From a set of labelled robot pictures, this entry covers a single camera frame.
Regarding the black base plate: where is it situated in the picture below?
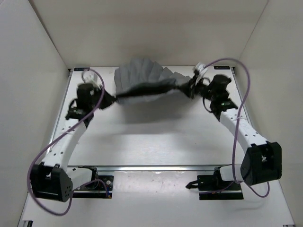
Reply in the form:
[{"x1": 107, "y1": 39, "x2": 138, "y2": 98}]
[
  {"x1": 185, "y1": 167, "x2": 244, "y2": 201},
  {"x1": 73, "y1": 172, "x2": 114, "y2": 199}
]

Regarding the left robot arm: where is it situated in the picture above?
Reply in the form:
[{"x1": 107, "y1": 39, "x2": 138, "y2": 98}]
[{"x1": 30, "y1": 82, "x2": 116, "y2": 202}]

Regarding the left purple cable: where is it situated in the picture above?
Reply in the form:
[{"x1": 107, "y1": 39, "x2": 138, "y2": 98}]
[{"x1": 27, "y1": 69, "x2": 114, "y2": 216}]

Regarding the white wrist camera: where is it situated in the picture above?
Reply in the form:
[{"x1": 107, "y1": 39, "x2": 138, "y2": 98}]
[
  {"x1": 81, "y1": 70, "x2": 98, "y2": 87},
  {"x1": 193, "y1": 63, "x2": 207, "y2": 85}
]

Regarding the blue corner label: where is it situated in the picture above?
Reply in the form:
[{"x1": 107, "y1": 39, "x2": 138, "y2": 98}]
[
  {"x1": 73, "y1": 67, "x2": 90, "y2": 71},
  {"x1": 214, "y1": 66, "x2": 231, "y2": 70}
]

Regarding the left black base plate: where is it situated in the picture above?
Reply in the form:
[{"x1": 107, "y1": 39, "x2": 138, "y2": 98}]
[{"x1": 73, "y1": 172, "x2": 114, "y2": 199}]

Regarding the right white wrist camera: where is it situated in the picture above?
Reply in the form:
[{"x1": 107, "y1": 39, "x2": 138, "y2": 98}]
[{"x1": 193, "y1": 63, "x2": 207, "y2": 85}]

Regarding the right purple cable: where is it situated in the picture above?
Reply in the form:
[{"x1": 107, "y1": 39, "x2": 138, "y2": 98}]
[{"x1": 203, "y1": 58, "x2": 271, "y2": 198}]

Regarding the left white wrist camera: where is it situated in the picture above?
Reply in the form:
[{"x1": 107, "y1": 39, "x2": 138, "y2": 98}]
[{"x1": 81, "y1": 70, "x2": 98, "y2": 87}]

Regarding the purple cable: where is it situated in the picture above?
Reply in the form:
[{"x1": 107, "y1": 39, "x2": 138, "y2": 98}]
[
  {"x1": 203, "y1": 58, "x2": 271, "y2": 198},
  {"x1": 27, "y1": 69, "x2": 114, "y2": 216}
]

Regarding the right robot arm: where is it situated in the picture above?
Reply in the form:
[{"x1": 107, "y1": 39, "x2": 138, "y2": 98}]
[{"x1": 178, "y1": 74, "x2": 282, "y2": 190}]

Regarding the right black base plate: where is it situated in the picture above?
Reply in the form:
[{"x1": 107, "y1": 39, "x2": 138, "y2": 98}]
[{"x1": 185, "y1": 167, "x2": 244, "y2": 201}]

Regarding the left blue corner label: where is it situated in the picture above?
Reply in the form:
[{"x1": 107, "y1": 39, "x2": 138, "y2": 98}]
[{"x1": 73, "y1": 67, "x2": 90, "y2": 71}]

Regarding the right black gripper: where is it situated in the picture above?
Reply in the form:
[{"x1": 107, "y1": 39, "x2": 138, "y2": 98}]
[{"x1": 178, "y1": 76, "x2": 216, "y2": 103}]

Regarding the right blue corner label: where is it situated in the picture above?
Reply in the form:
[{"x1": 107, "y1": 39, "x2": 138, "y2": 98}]
[{"x1": 214, "y1": 66, "x2": 231, "y2": 70}]

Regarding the grey pleated skirt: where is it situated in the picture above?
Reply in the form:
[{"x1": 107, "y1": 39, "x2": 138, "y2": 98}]
[{"x1": 114, "y1": 58, "x2": 191, "y2": 95}]

